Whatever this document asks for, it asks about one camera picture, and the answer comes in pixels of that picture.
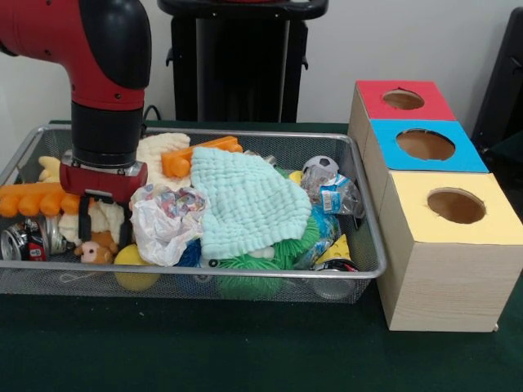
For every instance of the crushed red black can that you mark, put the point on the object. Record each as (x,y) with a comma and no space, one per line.
(24,245)

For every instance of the small soccer ball toy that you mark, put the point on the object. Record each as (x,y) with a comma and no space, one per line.
(323,165)

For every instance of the yellow plush toy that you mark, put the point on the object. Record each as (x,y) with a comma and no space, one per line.
(49,167)

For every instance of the shallow mesh bin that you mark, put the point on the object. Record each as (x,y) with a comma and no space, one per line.
(41,286)

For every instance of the yellow ball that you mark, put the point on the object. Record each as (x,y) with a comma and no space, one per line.
(130,257)

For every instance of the cream waffle cloth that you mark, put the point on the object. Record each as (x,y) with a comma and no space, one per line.
(163,145)

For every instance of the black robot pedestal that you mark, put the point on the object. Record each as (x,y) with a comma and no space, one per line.
(245,61)

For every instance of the large orange toy brick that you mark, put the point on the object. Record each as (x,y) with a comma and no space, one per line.
(37,202)

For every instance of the wooden box three holes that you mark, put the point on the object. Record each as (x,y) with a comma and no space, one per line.
(449,286)

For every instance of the black upright panel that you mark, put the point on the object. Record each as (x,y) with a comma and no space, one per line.
(502,81)

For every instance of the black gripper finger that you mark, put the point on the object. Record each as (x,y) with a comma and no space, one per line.
(125,228)
(85,224)

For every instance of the crushed clear plastic bottle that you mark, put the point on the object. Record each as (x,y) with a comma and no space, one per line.
(331,196)

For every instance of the crumpled printed white wrapper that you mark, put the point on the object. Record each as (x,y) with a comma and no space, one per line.
(163,228)

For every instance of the long orange toy brick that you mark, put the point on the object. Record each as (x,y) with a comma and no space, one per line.
(175,163)

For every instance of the green cloth side table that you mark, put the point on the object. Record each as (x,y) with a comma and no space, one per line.
(506,155)

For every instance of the brown plush animal toy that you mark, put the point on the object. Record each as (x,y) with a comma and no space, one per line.
(96,251)

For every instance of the mint waffle cloth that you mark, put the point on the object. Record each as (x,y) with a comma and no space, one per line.
(245,196)

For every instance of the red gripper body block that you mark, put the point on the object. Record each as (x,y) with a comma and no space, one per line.
(102,183)

